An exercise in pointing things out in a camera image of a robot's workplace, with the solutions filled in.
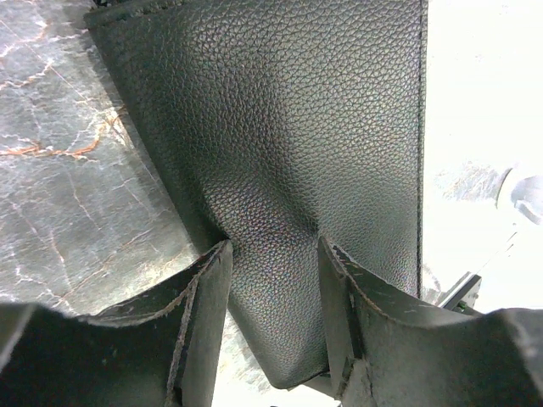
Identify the black tool case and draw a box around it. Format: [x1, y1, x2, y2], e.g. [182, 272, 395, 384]
[85, 1, 428, 388]

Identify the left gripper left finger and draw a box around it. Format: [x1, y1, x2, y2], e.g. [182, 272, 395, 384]
[1, 241, 232, 406]

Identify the clear plastic cup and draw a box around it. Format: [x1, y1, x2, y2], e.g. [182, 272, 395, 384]
[495, 167, 542, 226]

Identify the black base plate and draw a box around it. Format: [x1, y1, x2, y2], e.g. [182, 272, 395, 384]
[439, 273, 482, 316]

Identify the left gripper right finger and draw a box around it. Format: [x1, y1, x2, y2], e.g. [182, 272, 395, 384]
[318, 239, 542, 406]

